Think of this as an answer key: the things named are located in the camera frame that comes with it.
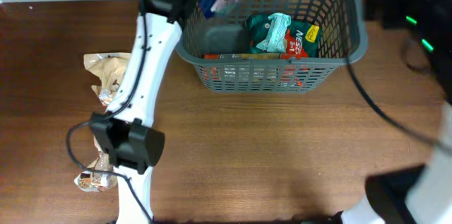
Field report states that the pale green wrapper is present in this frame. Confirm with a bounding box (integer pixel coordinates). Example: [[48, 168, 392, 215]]
[[256, 13, 291, 53]]

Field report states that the grey plastic shopping basket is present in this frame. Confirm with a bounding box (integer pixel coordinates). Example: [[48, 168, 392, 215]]
[[176, 0, 368, 93]]

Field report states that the orange spaghetti packet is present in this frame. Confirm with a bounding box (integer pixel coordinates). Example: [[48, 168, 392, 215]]
[[204, 51, 309, 87]]

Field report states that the green Nescafe coffee bag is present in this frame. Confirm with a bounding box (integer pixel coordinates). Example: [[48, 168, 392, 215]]
[[244, 13, 323, 58]]

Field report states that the beige paper pouch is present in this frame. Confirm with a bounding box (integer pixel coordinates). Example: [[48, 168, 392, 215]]
[[83, 52, 131, 107]]

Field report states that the beige brown snack pouch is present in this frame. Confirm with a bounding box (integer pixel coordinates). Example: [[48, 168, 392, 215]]
[[74, 138, 117, 192]]

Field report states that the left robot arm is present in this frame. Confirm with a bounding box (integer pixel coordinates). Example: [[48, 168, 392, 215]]
[[90, 0, 196, 223]]

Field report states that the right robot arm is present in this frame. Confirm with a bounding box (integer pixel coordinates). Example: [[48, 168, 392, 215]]
[[227, 22, 444, 218]]

